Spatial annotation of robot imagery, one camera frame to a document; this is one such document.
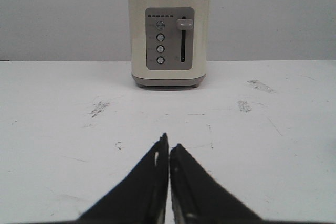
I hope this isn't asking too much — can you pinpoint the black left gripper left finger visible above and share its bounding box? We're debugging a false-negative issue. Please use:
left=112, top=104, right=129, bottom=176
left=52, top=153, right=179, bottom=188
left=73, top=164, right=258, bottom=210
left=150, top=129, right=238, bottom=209
left=78, top=133, right=169, bottom=221

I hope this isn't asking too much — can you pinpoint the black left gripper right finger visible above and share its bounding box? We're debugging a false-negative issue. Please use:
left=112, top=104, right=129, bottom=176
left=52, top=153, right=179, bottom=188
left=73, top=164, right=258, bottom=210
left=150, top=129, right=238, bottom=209
left=170, top=144, right=262, bottom=221

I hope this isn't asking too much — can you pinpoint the cream two-slot toaster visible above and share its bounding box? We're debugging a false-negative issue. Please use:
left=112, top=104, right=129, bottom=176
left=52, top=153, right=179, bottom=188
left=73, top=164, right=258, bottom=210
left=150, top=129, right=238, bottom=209
left=128, top=0, right=210, bottom=87

